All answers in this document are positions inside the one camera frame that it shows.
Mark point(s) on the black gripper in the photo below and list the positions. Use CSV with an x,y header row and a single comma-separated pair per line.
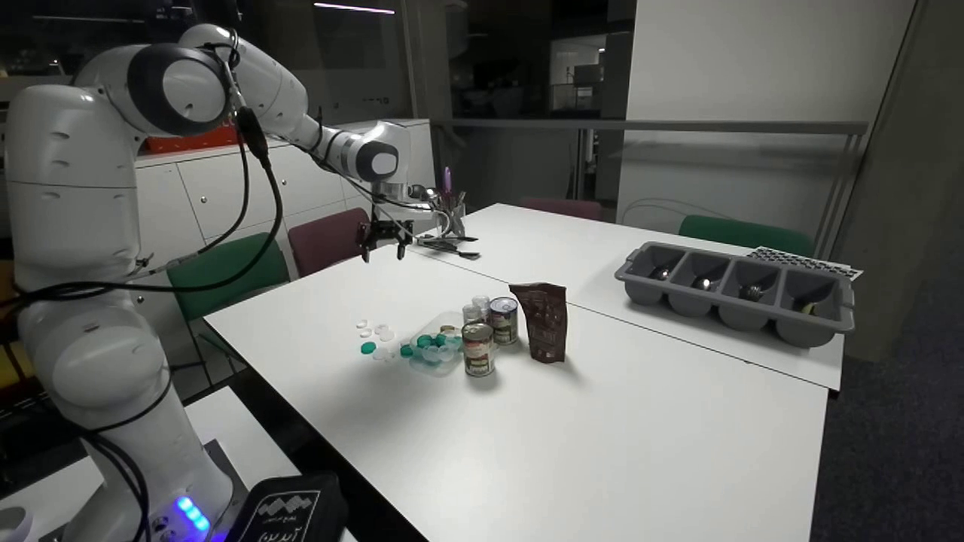
x,y
386,231

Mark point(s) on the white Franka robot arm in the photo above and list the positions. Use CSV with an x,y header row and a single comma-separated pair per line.
x,y
70,159

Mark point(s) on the green teal small object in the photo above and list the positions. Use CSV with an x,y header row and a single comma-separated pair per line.
x,y
441,362

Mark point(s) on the black metal tongs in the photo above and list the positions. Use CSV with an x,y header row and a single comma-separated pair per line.
x,y
439,238

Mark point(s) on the red padded chair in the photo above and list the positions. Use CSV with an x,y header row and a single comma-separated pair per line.
x,y
327,241

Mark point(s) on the clear utensil holder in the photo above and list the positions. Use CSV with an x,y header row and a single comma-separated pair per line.
x,y
447,215

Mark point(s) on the purple spatula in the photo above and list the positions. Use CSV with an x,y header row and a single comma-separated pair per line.
x,y
447,181

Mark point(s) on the green plastic bottle cap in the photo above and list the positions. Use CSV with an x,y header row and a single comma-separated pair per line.
x,y
429,345
368,347
405,350

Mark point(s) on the small labelled glass jar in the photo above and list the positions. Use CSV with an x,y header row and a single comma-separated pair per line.
x,y
479,350

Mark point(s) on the green chair with armrests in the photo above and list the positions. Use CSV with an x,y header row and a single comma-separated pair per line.
x,y
227,272

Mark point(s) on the brown foil pouch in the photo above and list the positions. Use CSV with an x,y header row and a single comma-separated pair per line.
x,y
545,319

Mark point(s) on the white cabinet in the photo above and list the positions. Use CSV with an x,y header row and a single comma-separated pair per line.
x,y
212,196

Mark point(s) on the black control box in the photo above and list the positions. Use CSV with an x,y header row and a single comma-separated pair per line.
x,y
290,514

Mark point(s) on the metal railing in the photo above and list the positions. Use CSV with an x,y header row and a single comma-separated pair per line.
x,y
650,127

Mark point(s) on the grey cutlery tray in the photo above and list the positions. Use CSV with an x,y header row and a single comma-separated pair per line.
x,y
732,290

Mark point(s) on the green padded chair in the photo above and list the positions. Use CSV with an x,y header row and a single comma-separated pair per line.
x,y
747,234

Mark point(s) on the grey perforated tray lid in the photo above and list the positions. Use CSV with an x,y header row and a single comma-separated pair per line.
x,y
815,262

